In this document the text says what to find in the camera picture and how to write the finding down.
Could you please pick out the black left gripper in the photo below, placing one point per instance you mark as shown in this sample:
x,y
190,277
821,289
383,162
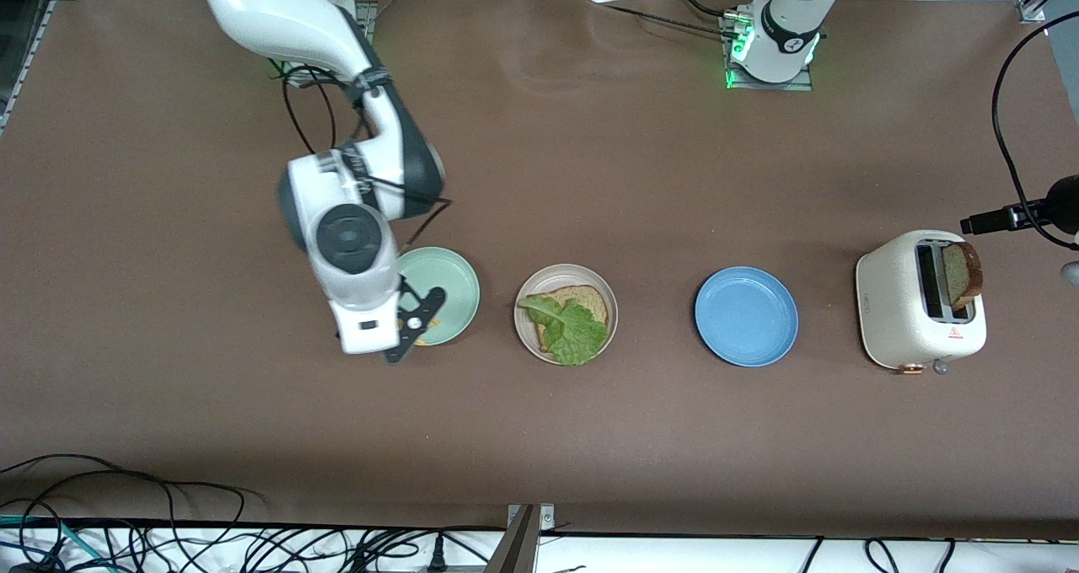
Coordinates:
x,y
1005,217

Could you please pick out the yellow squeeze bottle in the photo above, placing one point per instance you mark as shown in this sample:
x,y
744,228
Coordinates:
x,y
435,330

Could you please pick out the brown toasted bread slice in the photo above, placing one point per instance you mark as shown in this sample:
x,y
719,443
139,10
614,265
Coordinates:
x,y
961,274
590,299

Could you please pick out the green lettuce leaf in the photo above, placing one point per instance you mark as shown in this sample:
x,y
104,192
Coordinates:
x,y
573,337

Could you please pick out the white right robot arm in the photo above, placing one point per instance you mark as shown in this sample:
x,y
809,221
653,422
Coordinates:
x,y
337,219

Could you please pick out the mint green plate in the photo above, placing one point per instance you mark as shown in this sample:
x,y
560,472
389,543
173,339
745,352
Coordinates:
x,y
455,286

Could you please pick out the beige plate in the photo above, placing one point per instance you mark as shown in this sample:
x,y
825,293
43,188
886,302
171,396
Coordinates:
x,y
539,282

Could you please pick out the blue plate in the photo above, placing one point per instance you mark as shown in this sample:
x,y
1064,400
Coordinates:
x,y
747,317

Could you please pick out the white toaster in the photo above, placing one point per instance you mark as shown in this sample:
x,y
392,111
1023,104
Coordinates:
x,y
885,303

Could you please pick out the brown table cover mat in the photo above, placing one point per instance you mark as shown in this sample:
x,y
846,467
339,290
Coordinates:
x,y
539,438

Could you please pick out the black power plug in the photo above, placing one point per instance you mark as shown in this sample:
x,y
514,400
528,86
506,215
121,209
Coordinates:
x,y
437,554

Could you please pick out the aluminium table bracket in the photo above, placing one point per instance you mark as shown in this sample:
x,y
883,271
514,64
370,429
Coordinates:
x,y
527,522

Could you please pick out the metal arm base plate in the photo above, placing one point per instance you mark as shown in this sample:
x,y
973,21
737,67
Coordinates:
x,y
763,86
368,17

